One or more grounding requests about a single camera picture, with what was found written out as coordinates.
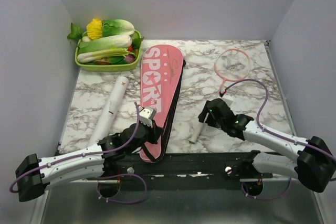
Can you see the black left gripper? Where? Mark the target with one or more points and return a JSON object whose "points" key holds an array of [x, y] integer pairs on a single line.
{"points": [[155, 132]]}

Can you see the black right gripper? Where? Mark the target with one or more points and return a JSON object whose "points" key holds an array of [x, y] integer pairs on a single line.
{"points": [[202, 114]]}

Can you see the white shuttlecock tube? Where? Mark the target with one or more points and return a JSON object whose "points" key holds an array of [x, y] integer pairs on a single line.
{"points": [[109, 111]]}

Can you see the pink badminton racket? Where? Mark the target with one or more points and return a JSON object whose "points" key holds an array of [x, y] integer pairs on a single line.
{"points": [[231, 66]]}

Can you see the pink racket bag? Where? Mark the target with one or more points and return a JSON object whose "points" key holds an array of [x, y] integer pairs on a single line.
{"points": [[161, 78]]}

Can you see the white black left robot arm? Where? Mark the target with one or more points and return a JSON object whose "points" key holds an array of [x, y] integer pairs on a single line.
{"points": [[36, 175]]}

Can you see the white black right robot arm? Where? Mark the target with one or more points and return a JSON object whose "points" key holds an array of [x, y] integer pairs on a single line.
{"points": [[308, 161]]}

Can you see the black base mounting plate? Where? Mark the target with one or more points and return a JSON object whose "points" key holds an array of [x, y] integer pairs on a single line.
{"points": [[190, 171]]}

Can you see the green plastic basket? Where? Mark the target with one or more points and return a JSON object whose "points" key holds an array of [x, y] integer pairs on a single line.
{"points": [[114, 64]]}

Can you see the toy bok choy front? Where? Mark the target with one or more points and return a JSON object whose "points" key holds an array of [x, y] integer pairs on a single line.
{"points": [[96, 55]]}

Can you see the toy napa cabbage middle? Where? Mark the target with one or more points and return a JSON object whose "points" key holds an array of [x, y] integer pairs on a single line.
{"points": [[116, 41]]}

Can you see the toy napa cabbage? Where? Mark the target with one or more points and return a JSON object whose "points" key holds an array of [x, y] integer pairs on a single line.
{"points": [[111, 27], [116, 41]]}

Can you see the toy napa cabbage top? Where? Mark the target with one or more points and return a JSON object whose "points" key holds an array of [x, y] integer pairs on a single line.
{"points": [[111, 27]]}

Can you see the yellow toy flower vegetable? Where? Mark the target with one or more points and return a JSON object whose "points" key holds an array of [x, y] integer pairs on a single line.
{"points": [[94, 29]]}

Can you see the green toy leaf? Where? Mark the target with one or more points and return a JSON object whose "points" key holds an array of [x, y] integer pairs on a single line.
{"points": [[76, 32]]}

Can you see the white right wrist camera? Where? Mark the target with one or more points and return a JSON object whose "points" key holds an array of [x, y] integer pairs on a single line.
{"points": [[228, 100]]}

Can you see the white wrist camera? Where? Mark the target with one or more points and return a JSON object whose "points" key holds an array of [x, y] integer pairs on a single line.
{"points": [[147, 115], [228, 100]]}

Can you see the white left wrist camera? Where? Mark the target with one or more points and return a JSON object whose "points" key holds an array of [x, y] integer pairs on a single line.
{"points": [[147, 115]]}

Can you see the aluminium frame rail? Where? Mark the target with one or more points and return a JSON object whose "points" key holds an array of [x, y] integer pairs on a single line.
{"points": [[275, 177]]}

